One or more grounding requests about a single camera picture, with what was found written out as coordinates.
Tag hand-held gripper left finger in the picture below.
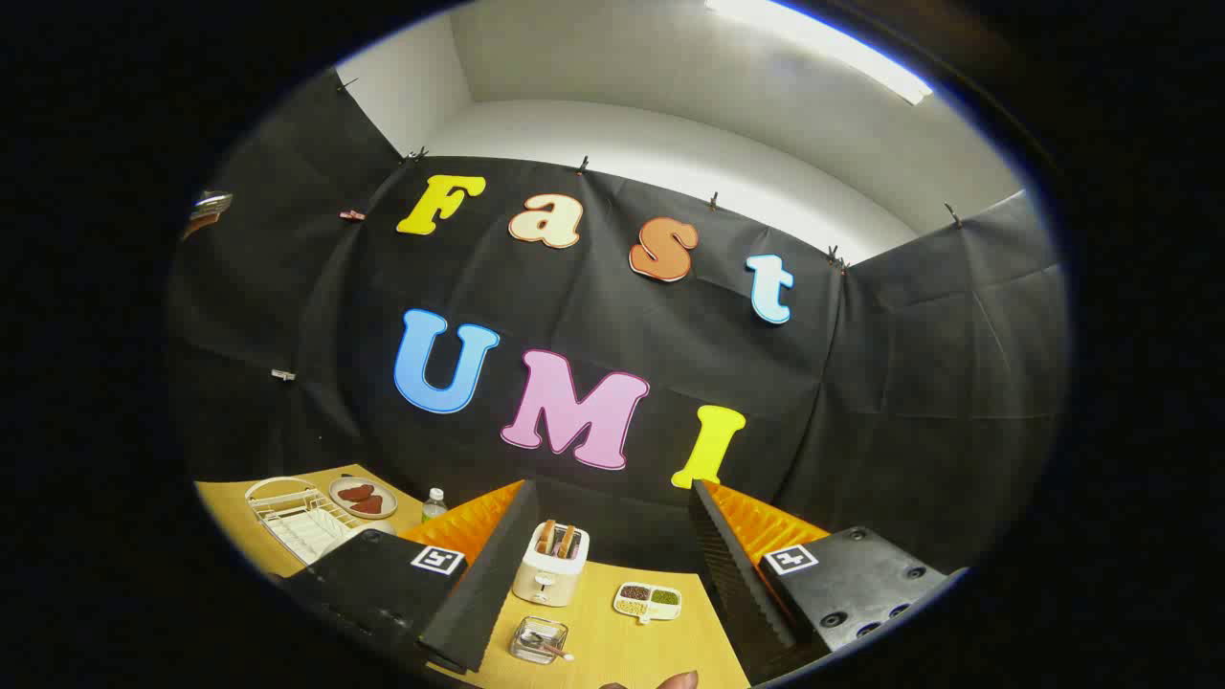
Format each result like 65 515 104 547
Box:
278 478 542 676

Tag grey metal object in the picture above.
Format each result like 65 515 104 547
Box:
184 190 234 240

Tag metal wire basket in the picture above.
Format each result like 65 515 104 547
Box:
509 617 571 665

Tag white divided bean tray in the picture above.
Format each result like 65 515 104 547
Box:
612 582 682 625

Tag white wire dish rack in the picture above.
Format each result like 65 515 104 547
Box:
245 477 384 566

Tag small plate with red meat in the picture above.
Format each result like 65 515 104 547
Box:
329 477 399 521

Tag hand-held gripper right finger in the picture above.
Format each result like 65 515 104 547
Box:
689 478 969 686

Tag cream toaster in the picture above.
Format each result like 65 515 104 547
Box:
512 520 590 607

